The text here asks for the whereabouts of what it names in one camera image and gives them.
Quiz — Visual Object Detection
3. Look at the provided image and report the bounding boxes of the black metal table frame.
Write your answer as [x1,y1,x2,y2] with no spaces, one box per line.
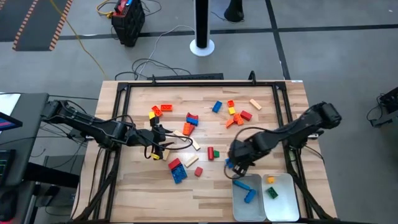
[72,79,338,224]

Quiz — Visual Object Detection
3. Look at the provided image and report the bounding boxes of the black round stand base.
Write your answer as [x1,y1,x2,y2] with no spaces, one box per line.
[223,0,246,24]

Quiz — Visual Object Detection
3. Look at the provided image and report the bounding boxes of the black side desk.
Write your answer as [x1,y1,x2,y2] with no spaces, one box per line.
[0,92,50,187]

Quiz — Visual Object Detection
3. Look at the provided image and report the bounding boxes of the green square toy brick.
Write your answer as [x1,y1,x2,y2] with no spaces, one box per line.
[265,186,279,200]

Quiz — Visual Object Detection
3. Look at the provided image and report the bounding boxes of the white paper sheet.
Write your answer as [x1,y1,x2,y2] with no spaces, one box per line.
[0,93,21,116]

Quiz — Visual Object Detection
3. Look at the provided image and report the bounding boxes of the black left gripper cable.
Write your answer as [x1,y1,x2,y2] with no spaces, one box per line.
[143,114,194,160]

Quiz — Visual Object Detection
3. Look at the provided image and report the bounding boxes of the black floor cable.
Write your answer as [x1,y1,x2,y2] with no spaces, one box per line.
[114,57,192,82]

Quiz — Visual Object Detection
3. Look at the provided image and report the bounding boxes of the black device with cables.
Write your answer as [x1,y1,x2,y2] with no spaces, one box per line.
[366,86,398,129]

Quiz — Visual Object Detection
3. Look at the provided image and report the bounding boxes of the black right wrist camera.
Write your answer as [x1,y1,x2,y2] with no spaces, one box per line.
[232,164,250,177]

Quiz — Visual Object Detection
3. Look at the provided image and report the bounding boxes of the black crate red handle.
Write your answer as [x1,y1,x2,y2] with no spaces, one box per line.
[111,0,146,48]

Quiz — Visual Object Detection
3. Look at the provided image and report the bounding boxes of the white floor cable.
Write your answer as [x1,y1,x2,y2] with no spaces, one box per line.
[136,24,196,78]

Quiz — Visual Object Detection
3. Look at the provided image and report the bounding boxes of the black power strip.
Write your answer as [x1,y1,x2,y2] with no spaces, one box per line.
[146,72,225,82]

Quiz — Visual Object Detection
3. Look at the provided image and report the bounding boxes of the black mat striped edges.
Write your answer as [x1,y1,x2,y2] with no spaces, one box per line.
[0,0,75,52]

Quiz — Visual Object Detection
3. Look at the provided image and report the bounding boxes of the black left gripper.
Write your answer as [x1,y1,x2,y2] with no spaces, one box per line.
[127,116,171,161]

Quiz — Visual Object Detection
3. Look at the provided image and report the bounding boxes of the lit display screen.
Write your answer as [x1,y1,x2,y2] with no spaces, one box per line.
[0,111,24,132]

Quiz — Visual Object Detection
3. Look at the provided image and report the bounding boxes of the blue large square brick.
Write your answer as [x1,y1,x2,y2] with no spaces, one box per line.
[170,164,188,185]

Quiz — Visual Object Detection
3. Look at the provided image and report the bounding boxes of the yellow extension cable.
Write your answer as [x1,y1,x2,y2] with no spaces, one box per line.
[49,0,114,80]

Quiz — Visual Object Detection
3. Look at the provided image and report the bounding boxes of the white plastic bin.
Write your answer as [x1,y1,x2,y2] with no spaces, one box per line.
[231,173,267,223]
[261,172,301,223]

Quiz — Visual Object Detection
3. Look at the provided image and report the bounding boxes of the black pole white base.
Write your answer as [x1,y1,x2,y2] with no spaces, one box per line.
[189,0,216,58]

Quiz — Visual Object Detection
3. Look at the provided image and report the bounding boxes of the backlit keyboard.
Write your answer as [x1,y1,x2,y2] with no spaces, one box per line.
[0,149,16,187]

